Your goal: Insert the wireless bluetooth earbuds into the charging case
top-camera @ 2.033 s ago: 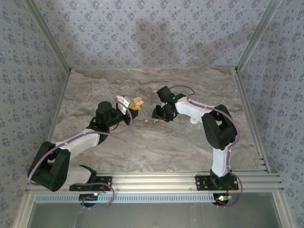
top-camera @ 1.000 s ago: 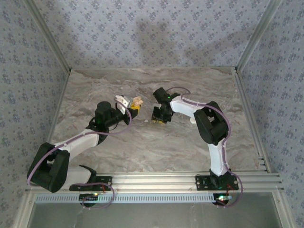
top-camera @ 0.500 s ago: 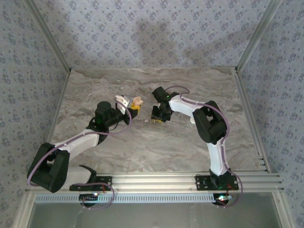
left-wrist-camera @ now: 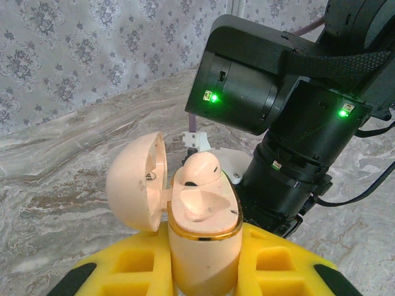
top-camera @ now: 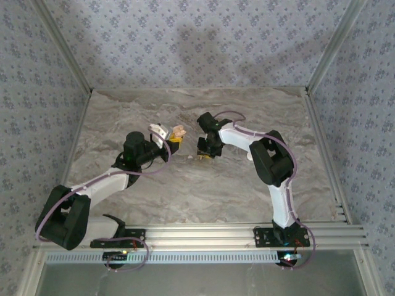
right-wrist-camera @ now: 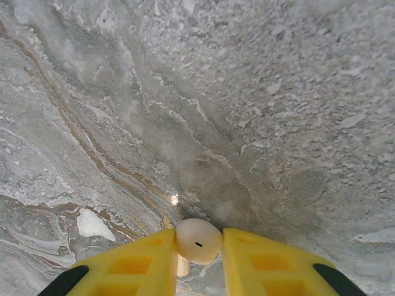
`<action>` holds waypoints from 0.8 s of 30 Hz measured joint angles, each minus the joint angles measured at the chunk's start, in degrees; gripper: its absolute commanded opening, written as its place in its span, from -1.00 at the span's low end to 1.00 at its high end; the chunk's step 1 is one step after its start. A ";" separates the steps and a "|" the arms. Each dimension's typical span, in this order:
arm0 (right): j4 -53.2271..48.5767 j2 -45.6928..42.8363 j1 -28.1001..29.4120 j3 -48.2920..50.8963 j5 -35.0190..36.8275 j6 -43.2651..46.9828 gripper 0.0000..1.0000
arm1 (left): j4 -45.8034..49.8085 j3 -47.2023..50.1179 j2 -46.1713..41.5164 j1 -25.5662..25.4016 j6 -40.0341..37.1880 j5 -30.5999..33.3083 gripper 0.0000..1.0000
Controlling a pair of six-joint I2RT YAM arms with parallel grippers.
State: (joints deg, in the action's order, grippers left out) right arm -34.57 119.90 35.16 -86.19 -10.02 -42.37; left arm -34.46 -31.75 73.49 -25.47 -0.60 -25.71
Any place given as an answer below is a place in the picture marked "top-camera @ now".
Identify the plain white earbud charging case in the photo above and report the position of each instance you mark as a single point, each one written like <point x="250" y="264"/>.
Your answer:
<point x="179" y="131"/>

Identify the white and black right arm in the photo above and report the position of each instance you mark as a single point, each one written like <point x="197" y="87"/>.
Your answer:
<point x="277" y="209"/>

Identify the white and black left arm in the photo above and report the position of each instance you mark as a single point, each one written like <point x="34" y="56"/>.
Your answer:
<point x="102" y="188"/>

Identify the controller board with LED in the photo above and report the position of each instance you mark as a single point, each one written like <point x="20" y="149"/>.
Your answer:
<point x="290" y="256"/>
<point x="115" y="256"/>

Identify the aluminium table side rail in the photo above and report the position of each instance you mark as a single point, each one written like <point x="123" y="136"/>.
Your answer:
<point x="324" y="154"/>
<point x="77" y="135"/>

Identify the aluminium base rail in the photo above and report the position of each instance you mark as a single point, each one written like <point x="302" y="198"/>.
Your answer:
<point x="200" y="237"/>

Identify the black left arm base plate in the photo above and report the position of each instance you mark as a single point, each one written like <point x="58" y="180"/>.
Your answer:
<point x="135" y="234"/>

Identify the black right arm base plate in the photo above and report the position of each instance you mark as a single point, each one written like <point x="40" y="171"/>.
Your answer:
<point x="262" y="237"/>

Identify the aluminium frame post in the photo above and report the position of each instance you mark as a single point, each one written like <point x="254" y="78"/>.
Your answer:
<point x="65" y="46"/>
<point x="333" y="46"/>

